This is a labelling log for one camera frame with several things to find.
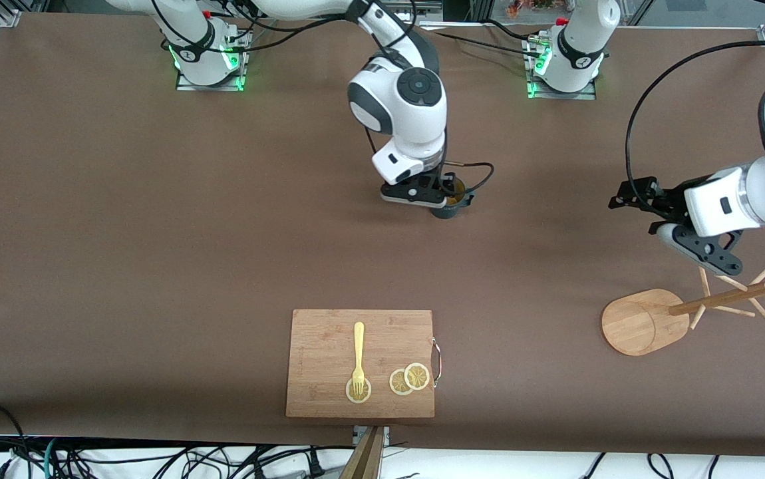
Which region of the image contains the teal mug with yellow inside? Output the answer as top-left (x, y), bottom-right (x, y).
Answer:
top-left (430, 176), bottom-right (475, 220)

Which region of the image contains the wooden mug rack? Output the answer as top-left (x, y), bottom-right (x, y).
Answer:
top-left (601, 258), bottom-right (765, 357)

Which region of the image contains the yellow plastic fork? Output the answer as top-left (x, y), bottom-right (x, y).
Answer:
top-left (351, 322), bottom-right (366, 398)

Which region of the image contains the orange plastic item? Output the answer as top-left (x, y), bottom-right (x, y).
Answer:
top-left (506, 0), bottom-right (569, 18)

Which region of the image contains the brown table cover sheet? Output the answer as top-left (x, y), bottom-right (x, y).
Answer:
top-left (0, 12), bottom-right (765, 460)

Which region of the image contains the wooden bar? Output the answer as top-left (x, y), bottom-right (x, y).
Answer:
top-left (339, 426), bottom-right (384, 479)

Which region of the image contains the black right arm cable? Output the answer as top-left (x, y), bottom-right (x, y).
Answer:
top-left (150, 0), bottom-right (495, 195)

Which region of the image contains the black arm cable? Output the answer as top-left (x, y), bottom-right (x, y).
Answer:
top-left (625, 40), bottom-right (765, 207)
top-left (150, 0), bottom-right (495, 195)

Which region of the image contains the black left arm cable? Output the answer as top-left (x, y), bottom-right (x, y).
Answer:
top-left (625, 40), bottom-right (765, 207)

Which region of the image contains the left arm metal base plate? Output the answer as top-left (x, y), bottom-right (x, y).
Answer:
top-left (526, 37), bottom-right (597, 101)

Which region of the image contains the long black base cable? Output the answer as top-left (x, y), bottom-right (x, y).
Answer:
top-left (432, 27), bottom-right (543, 59)

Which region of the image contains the short black base cable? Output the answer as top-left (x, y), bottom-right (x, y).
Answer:
top-left (486, 19), bottom-right (537, 42)

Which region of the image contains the wooden cutting board, metal handle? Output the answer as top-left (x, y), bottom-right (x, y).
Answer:
top-left (285, 309), bottom-right (442, 419)

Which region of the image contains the small metal bracket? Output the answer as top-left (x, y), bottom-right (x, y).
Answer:
top-left (353, 426), bottom-right (390, 446)

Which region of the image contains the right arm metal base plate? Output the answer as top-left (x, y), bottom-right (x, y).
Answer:
top-left (175, 30), bottom-right (248, 92)

